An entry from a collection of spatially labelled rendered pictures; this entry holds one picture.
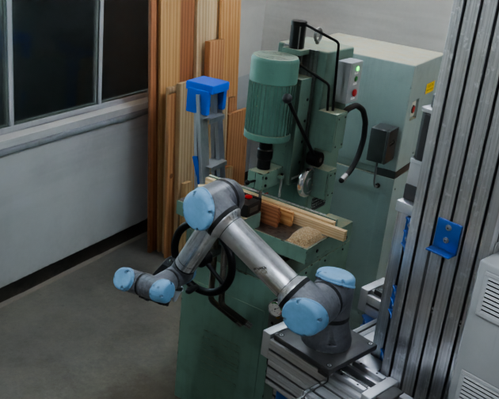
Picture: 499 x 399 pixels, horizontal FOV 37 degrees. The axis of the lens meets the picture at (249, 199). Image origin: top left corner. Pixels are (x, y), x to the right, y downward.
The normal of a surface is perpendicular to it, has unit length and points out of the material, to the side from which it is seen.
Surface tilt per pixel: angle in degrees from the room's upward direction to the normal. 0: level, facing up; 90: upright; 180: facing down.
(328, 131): 90
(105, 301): 0
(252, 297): 90
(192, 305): 90
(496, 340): 90
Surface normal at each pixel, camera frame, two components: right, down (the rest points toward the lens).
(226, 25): 0.86, 0.22
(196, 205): -0.62, 0.18
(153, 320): 0.10, -0.92
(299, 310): -0.43, 0.36
